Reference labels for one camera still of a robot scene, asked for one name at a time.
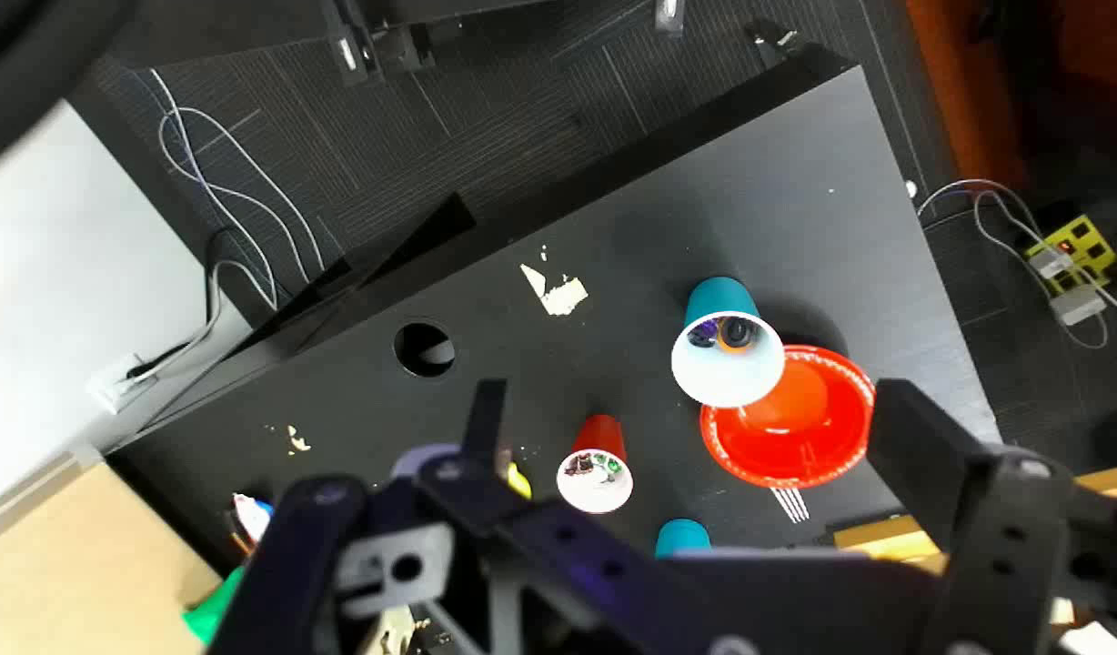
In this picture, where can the small teal plastic cup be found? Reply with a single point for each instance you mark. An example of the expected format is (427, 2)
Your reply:
(682, 537)

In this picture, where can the red plastic cup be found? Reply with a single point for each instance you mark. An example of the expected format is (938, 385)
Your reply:
(602, 430)

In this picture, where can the red plastic bowl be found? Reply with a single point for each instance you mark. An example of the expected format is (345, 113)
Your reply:
(797, 425)

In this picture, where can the large blue plastic cup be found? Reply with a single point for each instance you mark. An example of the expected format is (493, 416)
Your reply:
(718, 302)

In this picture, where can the large tan tape scrap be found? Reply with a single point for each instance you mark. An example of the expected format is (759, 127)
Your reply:
(557, 291)

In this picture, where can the yellow toy banana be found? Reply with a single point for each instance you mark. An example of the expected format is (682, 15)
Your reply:
(517, 480)

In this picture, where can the wooden desk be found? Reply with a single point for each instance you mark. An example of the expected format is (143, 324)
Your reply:
(890, 534)

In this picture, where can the yellow power strip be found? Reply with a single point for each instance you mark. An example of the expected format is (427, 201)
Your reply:
(1076, 244)

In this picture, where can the white blue tube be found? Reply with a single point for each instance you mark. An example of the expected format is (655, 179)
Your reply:
(251, 512)

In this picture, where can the small tan tape scrap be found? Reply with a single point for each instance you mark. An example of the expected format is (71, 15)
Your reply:
(297, 438)

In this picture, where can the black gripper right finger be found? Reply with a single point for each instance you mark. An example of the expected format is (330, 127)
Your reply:
(979, 521)

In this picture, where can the candies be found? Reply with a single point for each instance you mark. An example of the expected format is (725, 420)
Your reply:
(593, 471)

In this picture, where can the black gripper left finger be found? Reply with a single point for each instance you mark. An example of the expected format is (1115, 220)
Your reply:
(488, 425)

